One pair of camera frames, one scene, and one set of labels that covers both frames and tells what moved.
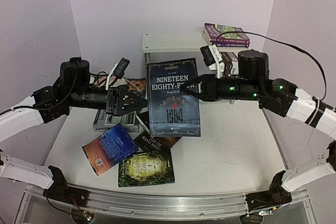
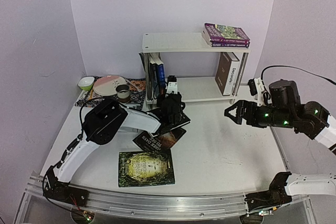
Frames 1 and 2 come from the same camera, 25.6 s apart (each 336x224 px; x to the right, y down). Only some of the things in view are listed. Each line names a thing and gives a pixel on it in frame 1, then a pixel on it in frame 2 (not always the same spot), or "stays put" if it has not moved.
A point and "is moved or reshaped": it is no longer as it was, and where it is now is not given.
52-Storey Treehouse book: [231, 44] stays put
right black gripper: [211, 87] to [244, 113]
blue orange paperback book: [109, 148] to [161, 79]
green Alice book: [145, 168] stays put
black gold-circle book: [144, 117] is moved or reshaped
